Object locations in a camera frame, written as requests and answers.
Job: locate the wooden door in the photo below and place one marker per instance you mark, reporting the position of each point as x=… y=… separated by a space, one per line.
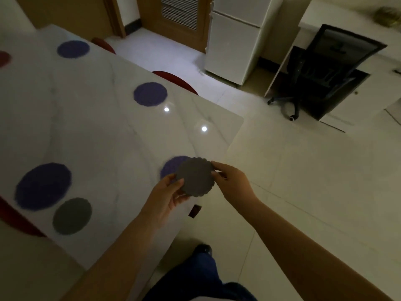
x=175 y=18

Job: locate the person's black shoe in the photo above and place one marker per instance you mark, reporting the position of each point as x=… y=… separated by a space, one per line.
x=203 y=249

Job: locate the person's right thumb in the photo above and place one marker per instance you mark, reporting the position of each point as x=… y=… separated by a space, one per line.
x=219 y=176

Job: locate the person's left thumb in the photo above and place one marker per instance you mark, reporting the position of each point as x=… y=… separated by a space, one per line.
x=176 y=186

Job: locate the person's left hand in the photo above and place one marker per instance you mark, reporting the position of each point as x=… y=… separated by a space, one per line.
x=161 y=201

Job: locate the yellowish object on desk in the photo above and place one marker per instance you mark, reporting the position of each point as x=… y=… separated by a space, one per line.
x=387 y=14

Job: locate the white refrigerator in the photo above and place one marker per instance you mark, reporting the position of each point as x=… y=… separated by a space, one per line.
x=238 y=37

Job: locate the person's right hand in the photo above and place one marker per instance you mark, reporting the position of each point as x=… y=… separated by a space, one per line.
x=233 y=181

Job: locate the white desk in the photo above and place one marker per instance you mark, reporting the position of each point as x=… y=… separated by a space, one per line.
x=360 y=75

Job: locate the black office chair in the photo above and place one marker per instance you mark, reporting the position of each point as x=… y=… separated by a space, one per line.
x=325 y=72

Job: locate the red round coaster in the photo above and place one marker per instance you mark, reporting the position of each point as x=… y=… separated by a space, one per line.
x=4 y=58

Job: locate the red chair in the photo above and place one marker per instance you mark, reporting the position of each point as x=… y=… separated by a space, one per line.
x=15 y=219
x=105 y=45
x=178 y=79

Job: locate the dark table leg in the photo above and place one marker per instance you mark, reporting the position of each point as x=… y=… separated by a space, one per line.
x=194 y=211

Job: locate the person's blue trouser leg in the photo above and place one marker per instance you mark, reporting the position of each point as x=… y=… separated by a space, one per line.
x=200 y=282

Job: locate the purple round coaster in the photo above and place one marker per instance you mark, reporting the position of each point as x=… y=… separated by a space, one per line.
x=150 y=94
x=73 y=49
x=43 y=186
x=169 y=166

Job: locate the person's right forearm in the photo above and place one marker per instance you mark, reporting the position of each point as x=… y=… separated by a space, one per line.
x=316 y=257

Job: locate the grey scalloped coaster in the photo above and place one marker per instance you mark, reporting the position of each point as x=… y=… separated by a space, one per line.
x=72 y=216
x=196 y=177

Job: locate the person's left forearm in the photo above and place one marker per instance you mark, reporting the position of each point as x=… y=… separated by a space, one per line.
x=103 y=263

